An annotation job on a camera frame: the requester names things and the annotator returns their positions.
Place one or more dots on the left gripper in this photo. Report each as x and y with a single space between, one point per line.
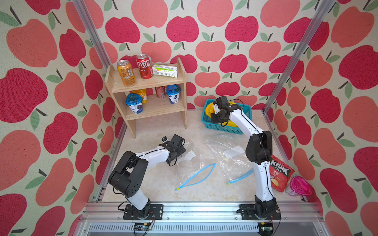
181 149

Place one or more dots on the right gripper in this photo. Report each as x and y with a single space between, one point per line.
213 119

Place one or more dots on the banana bunch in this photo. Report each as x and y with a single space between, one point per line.
230 123

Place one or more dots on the bananas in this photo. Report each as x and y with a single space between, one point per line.
210 109

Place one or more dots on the teal plastic basket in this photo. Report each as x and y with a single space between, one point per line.
238 113

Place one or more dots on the zip-top bag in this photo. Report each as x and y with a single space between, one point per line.
229 151
193 169

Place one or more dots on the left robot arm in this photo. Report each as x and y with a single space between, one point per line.
127 177

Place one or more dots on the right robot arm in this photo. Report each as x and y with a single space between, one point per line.
259 151

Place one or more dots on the red chips bag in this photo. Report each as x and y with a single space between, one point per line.
280 174

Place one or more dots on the wooden shelf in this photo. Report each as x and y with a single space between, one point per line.
155 106

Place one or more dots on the blue yogurt cup right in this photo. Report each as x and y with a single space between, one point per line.
173 93

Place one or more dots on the blue yogurt cup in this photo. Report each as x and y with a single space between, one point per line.
173 93
134 102

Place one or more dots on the small red can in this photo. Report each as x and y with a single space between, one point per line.
160 91

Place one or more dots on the blue yogurt cup left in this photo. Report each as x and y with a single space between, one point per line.
134 102

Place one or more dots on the yellow yogurt cup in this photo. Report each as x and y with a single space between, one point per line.
142 93

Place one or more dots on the green white box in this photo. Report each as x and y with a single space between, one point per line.
165 70

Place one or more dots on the red cola can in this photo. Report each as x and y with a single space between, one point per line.
144 66

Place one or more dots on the orange soda can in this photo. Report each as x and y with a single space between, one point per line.
126 72

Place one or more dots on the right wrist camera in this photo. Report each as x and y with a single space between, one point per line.
220 104

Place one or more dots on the aluminium front rail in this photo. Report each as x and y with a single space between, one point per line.
202 218

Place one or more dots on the left aluminium corner post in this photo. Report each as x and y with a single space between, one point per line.
88 23

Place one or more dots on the aluminium corner post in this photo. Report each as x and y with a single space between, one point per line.
314 24
88 23

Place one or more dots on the right aluminium corner post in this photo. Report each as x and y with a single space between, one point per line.
314 24

